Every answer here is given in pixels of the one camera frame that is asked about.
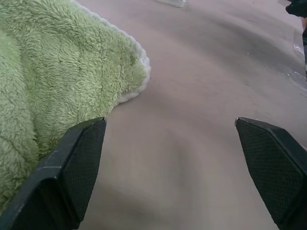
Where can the green fluffy towel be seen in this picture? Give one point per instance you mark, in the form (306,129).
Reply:
(55,79)

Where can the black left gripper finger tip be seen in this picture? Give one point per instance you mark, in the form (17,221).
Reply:
(297,8)

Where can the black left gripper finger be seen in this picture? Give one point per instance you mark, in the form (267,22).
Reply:
(275,172)
(62,177)

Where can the clear plastic object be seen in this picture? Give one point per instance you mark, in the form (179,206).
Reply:
(173,2)

